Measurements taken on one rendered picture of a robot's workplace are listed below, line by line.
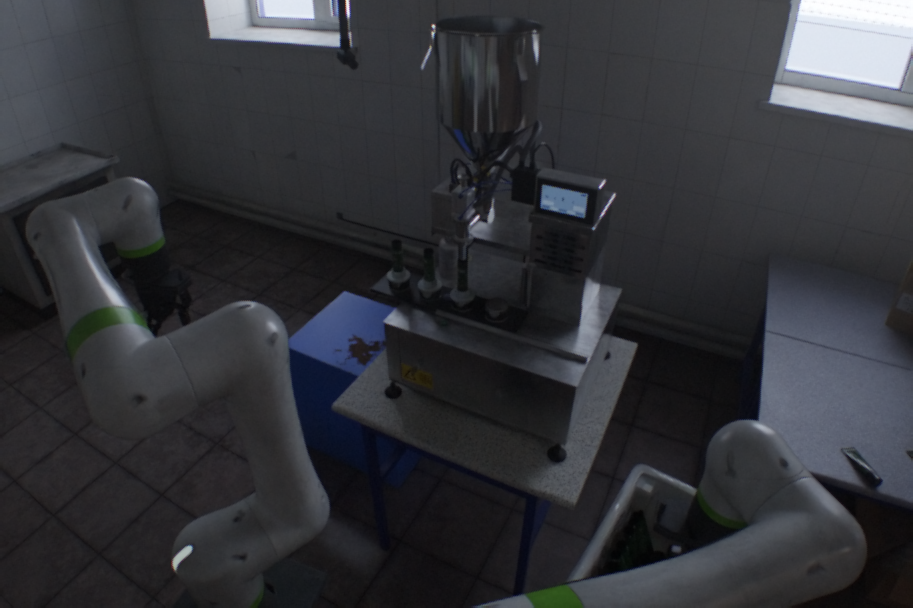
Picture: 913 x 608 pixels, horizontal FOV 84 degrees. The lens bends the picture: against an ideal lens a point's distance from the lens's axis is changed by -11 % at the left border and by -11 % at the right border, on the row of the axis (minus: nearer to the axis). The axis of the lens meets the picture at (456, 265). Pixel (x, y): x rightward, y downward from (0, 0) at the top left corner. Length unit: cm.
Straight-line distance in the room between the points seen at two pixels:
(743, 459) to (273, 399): 64
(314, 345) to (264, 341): 147
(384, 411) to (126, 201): 100
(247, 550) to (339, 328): 140
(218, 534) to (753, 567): 81
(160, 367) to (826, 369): 204
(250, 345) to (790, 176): 250
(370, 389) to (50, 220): 110
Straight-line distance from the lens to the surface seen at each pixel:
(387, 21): 328
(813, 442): 197
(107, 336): 84
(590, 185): 142
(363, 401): 181
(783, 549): 71
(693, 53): 274
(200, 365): 80
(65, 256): 103
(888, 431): 215
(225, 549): 107
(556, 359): 154
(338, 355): 221
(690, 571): 66
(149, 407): 79
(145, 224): 115
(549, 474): 163
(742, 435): 79
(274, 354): 82
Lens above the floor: 204
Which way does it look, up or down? 33 degrees down
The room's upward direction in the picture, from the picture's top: straight up
